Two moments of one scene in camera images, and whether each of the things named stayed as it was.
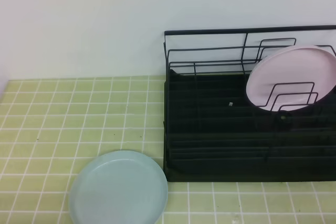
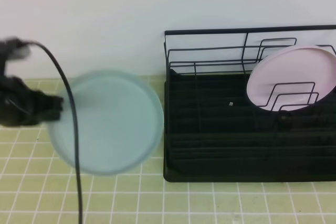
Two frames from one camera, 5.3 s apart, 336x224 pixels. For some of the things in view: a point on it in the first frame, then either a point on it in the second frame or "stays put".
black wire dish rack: x=212 y=133 stays put
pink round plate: x=293 y=78 stays put
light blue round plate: x=118 y=187 to x=120 y=124
